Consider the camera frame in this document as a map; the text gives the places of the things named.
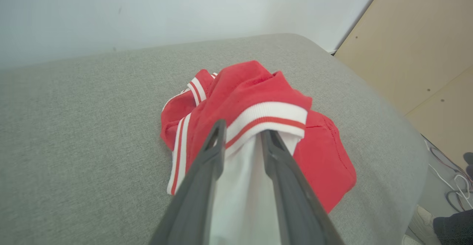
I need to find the beige wooden cabinet panel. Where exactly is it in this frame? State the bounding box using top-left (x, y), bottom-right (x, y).
top-left (334, 0), bottom-right (473, 171)

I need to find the white floor cable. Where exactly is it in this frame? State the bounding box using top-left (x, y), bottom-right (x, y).
top-left (425, 140), bottom-right (473, 210)

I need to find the red floor cable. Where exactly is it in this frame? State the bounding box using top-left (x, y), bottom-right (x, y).
top-left (430, 146), bottom-right (473, 182)

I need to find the red jersey with white stripes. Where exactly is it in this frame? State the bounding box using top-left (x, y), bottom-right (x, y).
top-left (160, 60), bottom-right (357, 245)

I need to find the black floor cable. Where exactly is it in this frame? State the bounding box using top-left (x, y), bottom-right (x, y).
top-left (445, 189), bottom-right (473, 213)

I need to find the dark trouser leg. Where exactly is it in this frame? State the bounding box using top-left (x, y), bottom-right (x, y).
top-left (433, 209), bottom-right (473, 245)

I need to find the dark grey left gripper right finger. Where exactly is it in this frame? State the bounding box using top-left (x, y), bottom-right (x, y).
top-left (261, 129), bottom-right (346, 245)

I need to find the white shoe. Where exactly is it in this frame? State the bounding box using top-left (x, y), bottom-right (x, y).
top-left (402, 205), bottom-right (441, 245)

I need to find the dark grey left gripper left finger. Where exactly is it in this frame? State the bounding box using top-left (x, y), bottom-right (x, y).
top-left (149, 119), bottom-right (227, 245)

